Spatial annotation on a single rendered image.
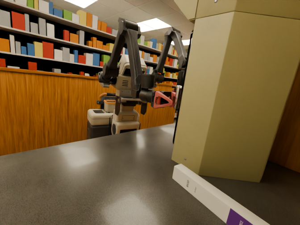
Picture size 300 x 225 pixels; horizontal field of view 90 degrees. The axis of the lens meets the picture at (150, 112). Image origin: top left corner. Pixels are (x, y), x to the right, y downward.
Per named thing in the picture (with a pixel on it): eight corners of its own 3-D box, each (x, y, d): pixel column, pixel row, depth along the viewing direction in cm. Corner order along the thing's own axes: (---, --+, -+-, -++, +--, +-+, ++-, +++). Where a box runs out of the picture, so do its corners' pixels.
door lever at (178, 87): (182, 111, 55) (186, 110, 57) (187, 85, 53) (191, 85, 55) (171, 108, 59) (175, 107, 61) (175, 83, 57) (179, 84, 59)
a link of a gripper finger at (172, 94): (188, 94, 61) (170, 91, 68) (178, 94, 56) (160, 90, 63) (185, 110, 63) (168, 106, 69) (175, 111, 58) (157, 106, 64)
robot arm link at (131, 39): (135, 30, 88) (118, 25, 83) (140, 23, 84) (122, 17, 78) (146, 100, 81) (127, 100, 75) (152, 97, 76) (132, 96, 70)
